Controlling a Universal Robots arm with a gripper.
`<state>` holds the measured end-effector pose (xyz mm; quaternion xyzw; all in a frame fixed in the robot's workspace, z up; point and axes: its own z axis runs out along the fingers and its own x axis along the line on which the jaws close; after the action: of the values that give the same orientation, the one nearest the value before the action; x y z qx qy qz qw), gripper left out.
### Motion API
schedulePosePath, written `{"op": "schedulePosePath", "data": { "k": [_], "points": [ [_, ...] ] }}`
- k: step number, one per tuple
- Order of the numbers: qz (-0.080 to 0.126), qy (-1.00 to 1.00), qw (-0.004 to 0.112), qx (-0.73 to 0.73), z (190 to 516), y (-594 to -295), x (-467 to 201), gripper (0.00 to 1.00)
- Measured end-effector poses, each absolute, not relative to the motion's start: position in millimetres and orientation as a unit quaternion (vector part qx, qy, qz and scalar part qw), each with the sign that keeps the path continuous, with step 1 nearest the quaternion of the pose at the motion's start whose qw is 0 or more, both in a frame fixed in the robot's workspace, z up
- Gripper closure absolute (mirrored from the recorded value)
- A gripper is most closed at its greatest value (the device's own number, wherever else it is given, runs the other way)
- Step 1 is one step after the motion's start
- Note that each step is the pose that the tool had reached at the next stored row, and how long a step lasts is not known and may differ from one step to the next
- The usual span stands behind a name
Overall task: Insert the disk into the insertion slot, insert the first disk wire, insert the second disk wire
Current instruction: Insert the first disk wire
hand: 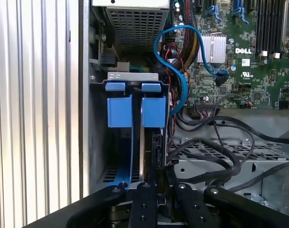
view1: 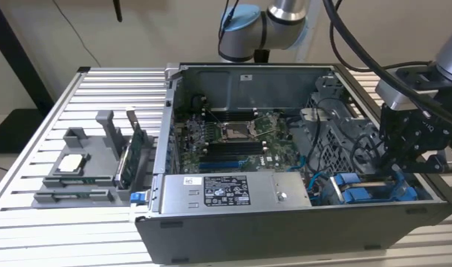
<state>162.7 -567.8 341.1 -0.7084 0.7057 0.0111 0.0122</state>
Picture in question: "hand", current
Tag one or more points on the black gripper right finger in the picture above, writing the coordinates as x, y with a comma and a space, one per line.
192, 209

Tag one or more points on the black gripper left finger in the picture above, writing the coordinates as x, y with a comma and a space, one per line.
144, 209

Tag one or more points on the hard disk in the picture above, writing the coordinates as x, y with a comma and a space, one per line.
119, 111

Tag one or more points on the metal disk bay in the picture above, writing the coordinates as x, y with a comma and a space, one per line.
99, 142

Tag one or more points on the black RAM slot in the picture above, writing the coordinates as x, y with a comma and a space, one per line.
280, 23
266, 23
259, 23
273, 23

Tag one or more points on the perforated metal drive cage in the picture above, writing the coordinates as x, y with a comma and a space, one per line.
272, 171

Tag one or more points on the blue plastic carrier tabs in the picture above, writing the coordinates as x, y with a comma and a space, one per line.
114, 86

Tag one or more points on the black open PC case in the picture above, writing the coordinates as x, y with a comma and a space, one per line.
84, 95

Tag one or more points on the green Dell motherboard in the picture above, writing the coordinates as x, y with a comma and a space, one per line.
253, 78

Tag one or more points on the silver finned heatsink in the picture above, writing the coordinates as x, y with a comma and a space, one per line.
211, 47

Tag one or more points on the silver power supply unit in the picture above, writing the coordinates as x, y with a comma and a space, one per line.
135, 23

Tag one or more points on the blue SATA connector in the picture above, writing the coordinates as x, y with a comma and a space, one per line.
214, 10
240, 15

